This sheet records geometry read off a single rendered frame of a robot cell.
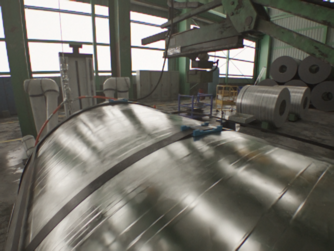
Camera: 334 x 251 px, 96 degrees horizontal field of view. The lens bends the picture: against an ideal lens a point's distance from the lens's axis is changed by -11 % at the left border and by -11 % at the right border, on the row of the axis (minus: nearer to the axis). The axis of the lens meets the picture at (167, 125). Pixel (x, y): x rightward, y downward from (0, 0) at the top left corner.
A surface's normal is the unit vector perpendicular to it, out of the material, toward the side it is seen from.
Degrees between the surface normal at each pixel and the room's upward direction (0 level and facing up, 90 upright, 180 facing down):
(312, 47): 90
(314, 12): 90
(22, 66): 90
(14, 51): 90
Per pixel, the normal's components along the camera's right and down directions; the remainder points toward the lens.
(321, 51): -0.91, 0.11
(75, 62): 0.68, 0.19
